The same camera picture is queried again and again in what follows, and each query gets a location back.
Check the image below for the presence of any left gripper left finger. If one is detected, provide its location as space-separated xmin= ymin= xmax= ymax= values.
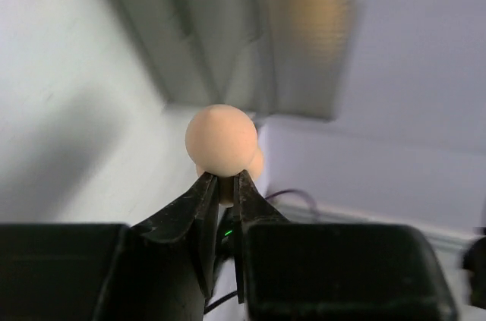
xmin=93 ymin=174 xmax=218 ymax=320

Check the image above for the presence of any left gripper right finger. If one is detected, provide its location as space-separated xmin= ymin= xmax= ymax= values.
xmin=233 ymin=171 xmax=289 ymax=304

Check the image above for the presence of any beige makeup sponge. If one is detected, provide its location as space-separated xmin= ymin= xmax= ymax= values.
xmin=185 ymin=105 xmax=264 ymax=207

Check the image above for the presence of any clear acrylic organizer with lid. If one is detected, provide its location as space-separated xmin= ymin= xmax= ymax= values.
xmin=111 ymin=0 xmax=365 ymax=121

